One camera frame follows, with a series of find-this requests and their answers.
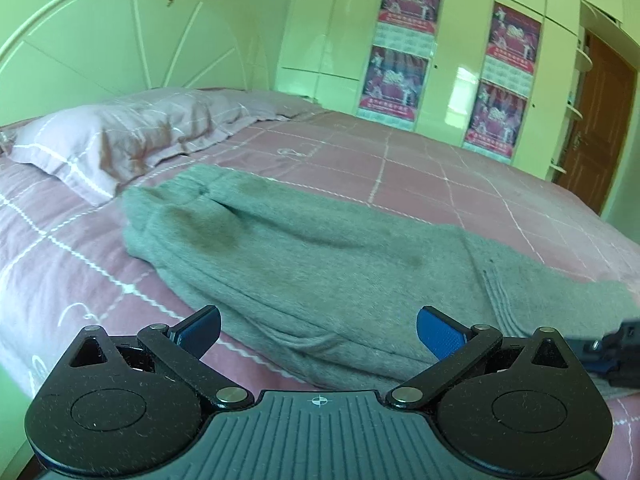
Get brown wooden door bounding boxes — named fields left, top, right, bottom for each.
left=556, top=30, right=638, bottom=215

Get pink checked bed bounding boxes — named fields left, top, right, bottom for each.
left=0, top=87, right=640, bottom=480

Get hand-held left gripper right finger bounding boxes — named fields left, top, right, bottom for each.
left=384, top=306, right=577, bottom=409

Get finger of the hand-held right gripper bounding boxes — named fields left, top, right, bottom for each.
left=566, top=317, right=640, bottom=389

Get red wall calendar poster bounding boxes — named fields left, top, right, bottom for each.
left=357, top=45, right=430, bottom=122
left=462, top=80, right=529, bottom=162
left=484, top=2, right=542, bottom=86
left=376, top=0, right=445, bottom=58

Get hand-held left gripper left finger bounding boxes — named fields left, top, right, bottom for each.
left=65, top=305, right=253, bottom=409

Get white corner shelf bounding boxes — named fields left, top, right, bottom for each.
left=547, top=37, right=594, bottom=175

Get pink checked pillow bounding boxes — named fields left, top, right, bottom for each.
left=197, top=87, right=326, bottom=123
left=0, top=91, right=251, bottom=207

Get white glossy wardrobe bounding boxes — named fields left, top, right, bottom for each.
left=275, top=0, right=640, bottom=183

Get white arched headboard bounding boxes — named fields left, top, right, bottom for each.
left=0, top=0, right=271, bottom=128

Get grey pants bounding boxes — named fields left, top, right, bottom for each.
left=121, top=162, right=640, bottom=390

